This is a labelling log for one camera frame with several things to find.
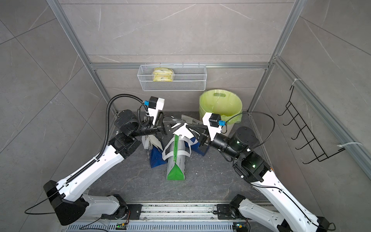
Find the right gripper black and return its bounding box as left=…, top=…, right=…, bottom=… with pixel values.
left=187, top=124, right=241, bottom=161

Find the white paper receipt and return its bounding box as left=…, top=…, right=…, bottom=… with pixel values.
left=173, top=123, right=194, bottom=139

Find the blue white paper bag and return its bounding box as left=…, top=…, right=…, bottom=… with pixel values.
left=181, top=114, right=210, bottom=157
left=142, top=135, right=167, bottom=168

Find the green white paper bag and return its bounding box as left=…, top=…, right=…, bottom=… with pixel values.
left=162, top=135, right=192, bottom=181

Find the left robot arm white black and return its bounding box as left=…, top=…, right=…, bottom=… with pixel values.
left=43, top=94, right=193, bottom=226

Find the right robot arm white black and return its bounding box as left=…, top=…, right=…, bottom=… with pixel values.
left=185, top=113, right=336, bottom=232

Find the green trash bag liner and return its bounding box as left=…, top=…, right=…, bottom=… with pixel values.
left=199, top=90, right=243, bottom=121

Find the yellow wipes pack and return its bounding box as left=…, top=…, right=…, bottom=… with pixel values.
left=152, top=68, right=175, bottom=82

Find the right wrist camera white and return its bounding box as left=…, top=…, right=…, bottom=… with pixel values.
left=203, top=112, right=226, bottom=141

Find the white wire mesh basket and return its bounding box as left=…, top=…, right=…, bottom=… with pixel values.
left=137, top=65, right=207, bottom=91

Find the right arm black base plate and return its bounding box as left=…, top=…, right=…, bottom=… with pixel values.
left=213, top=204, right=250, bottom=220

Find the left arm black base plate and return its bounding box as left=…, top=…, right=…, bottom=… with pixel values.
left=102, top=204, right=143, bottom=220

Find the black wire hook rack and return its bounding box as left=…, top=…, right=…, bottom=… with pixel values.
left=277, top=86, right=345, bottom=165

